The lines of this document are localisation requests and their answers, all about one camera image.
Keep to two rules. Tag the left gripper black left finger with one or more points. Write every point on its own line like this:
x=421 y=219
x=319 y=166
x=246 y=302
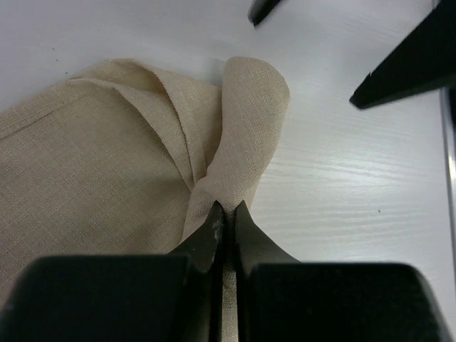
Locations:
x=151 y=297

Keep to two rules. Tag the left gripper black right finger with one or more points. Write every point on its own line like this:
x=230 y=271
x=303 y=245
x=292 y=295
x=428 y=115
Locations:
x=280 y=298

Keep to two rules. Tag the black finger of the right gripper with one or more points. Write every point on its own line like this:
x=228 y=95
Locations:
x=422 y=62
x=261 y=9

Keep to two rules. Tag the beige cloth napkin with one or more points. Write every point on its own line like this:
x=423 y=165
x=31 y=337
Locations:
x=127 y=158

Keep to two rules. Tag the right aluminium frame post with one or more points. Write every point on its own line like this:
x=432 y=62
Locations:
x=447 y=101

